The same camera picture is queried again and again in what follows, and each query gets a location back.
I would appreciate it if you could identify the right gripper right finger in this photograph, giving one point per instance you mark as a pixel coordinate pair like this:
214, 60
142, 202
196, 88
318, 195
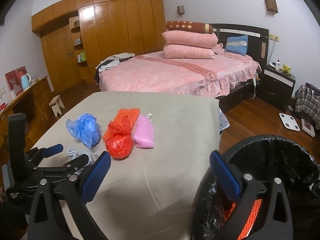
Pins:
274, 220

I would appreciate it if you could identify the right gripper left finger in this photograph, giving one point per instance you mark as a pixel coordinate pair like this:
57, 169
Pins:
47, 220

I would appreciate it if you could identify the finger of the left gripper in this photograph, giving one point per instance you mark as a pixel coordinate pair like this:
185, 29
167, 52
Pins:
77, 163
51, 151

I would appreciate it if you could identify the blue plastic bag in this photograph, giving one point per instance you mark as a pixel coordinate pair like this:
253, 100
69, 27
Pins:
85, 129

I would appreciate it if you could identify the pink face mask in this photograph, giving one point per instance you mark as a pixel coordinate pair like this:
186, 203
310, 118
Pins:
143, 133

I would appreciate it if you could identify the red plastic bag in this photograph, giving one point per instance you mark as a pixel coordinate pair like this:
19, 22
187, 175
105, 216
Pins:
120, 146

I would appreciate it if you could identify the black lined trash bin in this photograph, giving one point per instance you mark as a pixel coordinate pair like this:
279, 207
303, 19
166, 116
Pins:
265, 157

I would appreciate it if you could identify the small white wooden stool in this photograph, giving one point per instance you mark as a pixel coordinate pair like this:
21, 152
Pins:
56, 104

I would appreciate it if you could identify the light blue kettle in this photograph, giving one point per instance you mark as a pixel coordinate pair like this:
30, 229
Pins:
25, 81

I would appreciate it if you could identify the red picture box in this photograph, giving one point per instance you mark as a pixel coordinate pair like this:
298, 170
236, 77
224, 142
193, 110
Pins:
13, 79

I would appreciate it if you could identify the white bathroom scale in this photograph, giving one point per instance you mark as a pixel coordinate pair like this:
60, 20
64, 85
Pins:
289, 122

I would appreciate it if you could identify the pile of clothes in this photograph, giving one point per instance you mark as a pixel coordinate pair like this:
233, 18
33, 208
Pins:
111, 62

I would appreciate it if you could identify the pink covered bed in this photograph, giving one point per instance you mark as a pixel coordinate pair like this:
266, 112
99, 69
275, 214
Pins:
211, 78

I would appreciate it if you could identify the wooden wardrobe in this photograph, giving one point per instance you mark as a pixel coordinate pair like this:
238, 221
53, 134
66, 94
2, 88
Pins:
77, 34

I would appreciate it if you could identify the plaid cloth covered chair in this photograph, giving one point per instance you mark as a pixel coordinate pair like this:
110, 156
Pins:
307, 101

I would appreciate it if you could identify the black bedside table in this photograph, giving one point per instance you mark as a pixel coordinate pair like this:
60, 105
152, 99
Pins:
276, 88

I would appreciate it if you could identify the lower pink pillow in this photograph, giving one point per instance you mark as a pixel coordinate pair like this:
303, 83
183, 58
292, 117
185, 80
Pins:
176, 51

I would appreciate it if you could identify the yellow plush toy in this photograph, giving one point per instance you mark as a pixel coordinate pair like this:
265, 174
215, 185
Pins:
286, 70

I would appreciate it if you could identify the white bottle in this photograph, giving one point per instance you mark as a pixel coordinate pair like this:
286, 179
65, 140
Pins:
277, 65

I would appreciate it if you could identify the blue cushion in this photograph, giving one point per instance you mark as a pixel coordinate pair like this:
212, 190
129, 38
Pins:
237, 45

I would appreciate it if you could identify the brown dotted bolster pillow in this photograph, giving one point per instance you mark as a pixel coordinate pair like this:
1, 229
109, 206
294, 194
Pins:
195, 27

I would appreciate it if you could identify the black bed headboard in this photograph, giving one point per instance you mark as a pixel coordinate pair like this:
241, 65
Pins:
257, 39

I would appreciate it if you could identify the wall socket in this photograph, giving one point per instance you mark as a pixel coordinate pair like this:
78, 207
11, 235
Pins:
274, 37

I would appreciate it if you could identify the left wall lamp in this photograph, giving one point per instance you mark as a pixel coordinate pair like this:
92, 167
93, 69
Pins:
180, 10

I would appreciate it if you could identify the wall lamp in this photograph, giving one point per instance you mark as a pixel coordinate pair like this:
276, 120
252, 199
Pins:
180, 10
271, 6

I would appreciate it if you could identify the right wall lamp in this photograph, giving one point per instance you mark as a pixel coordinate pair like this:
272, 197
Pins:
271, 6

